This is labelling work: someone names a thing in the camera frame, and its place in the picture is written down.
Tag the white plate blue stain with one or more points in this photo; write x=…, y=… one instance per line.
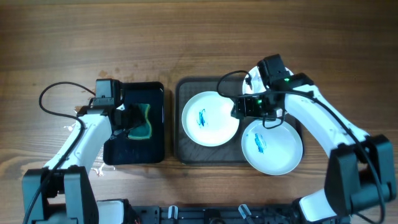
x=206, y=119

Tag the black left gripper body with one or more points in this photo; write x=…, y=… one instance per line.
x=131, y=117

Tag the black water tray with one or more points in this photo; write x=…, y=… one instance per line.
x=120, y=149

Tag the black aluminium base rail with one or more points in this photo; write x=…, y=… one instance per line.
x=243, y=214

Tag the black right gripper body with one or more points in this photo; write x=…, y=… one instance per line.
x=259, y=107

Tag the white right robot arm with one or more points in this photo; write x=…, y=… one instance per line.
x=360, y=173

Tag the green yellow sponge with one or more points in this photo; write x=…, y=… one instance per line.
x=144, y=130

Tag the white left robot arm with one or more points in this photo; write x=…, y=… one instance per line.
x=61, y=192

